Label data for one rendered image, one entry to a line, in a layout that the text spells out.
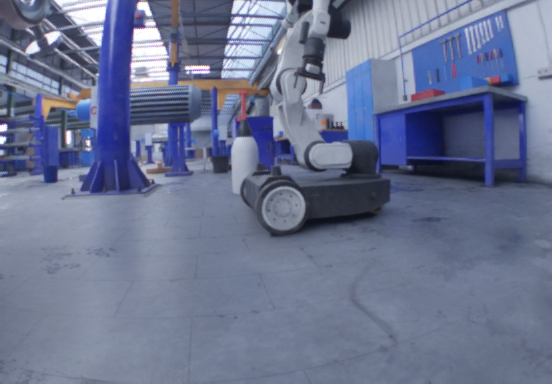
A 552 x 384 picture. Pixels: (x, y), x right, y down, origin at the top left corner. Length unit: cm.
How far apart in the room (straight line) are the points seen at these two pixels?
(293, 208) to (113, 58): 218
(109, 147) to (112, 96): 44
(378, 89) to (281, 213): 394
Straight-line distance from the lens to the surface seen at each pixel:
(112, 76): 275
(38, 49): 159
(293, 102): 127
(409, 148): 369
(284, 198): 107
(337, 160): 132
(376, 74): 487
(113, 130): 267
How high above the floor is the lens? 30
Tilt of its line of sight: 5 degrees down
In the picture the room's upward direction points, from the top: 2 degrees counter-clockwise
